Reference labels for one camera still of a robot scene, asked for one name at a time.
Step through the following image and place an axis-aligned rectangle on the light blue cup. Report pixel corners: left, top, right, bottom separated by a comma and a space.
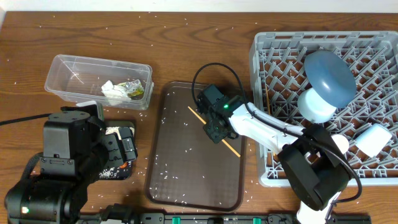
356, 124, 392, 157

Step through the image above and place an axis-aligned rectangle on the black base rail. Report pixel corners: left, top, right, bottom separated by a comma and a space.
79, 203, 373, 224

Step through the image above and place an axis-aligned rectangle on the clear plastic bin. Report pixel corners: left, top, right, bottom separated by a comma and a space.
44, 55, 154, 110

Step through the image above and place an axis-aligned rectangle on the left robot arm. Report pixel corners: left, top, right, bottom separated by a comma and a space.
4, 104, 137, 223

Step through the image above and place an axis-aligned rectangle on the white napkin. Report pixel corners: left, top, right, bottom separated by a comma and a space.
101, 80, 131, 106

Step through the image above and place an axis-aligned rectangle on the brown serving tray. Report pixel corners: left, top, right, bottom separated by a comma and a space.
145, 82, 246, 212

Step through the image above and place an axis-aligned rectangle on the pink cup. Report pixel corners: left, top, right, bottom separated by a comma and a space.
331, 134, 349, 154

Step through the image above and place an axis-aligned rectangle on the grey dishwasher rack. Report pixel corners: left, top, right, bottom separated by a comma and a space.
249, 31, 397, 186

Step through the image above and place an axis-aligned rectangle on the wooden chopstick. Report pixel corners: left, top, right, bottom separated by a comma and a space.
265, 85, 271, 115
187, 106, 241, 158

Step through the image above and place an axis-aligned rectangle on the black waste tray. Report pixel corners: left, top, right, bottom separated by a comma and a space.
99, 121, 134, 180

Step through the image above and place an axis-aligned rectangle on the green snack wrapper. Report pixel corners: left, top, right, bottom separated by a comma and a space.
118, 79, 144, 98

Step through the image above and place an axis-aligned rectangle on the orange carrot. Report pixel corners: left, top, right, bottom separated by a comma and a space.
119, 162, 128, 169

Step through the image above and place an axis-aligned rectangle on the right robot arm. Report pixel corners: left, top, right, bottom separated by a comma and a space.
192, 85, 353, 223

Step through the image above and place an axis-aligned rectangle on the large blue plate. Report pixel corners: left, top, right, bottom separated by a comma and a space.
304, 50, 356, 108

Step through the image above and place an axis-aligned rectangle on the light blue rice bowl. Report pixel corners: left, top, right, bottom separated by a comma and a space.
297, 88, 336, 123

